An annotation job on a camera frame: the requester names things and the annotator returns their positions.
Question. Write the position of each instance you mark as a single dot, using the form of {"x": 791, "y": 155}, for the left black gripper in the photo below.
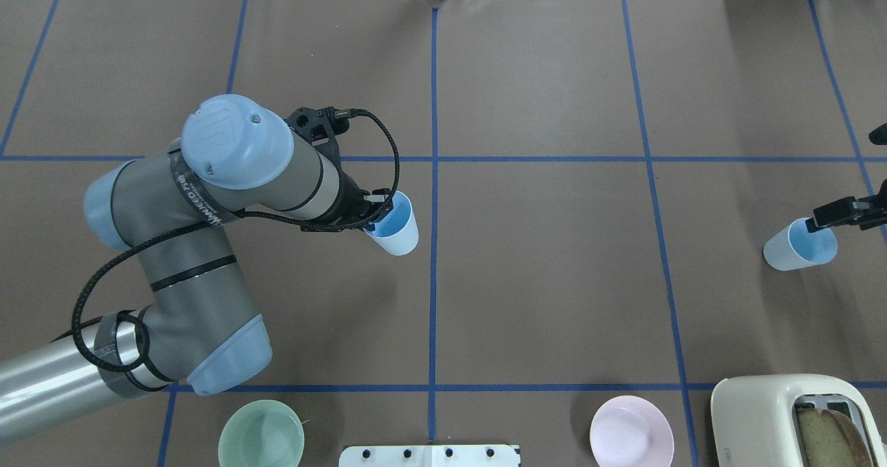
{"x": 348, "y": 204}

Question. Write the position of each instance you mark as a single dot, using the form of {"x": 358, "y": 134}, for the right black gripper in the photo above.
{"x": 840, "y": 213}

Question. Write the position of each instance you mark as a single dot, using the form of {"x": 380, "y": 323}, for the light blue cup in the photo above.
{"x": 795, "y": 247}
{"x": 395, "y": 230}

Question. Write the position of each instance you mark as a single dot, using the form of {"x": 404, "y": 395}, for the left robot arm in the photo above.
{"x": 173, "y": 304}

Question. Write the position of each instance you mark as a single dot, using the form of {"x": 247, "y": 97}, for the toast slice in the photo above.
{"x": 830, "y": 438}

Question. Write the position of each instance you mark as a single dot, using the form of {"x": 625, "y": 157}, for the cream toaster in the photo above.
{"x": 754, "y": 417}

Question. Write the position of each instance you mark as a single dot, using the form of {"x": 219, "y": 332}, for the green bowl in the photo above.
{"x": 262, "y": 433}

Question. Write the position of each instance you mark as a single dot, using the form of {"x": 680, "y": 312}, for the pink bowl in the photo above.
{"x": 631, "y": 431}

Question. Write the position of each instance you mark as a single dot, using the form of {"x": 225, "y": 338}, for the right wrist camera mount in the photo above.
{"x": 878, "y": 136}

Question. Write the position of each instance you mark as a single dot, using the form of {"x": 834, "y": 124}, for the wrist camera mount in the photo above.
{"x": 320, "y": 127}
{"x": 878, "y": 136}

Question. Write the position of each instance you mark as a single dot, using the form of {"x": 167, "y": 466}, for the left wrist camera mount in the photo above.
{"x": 320, "y": 127}

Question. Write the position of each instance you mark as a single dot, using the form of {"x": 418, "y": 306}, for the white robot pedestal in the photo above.
{"x": 432, "y": 455}

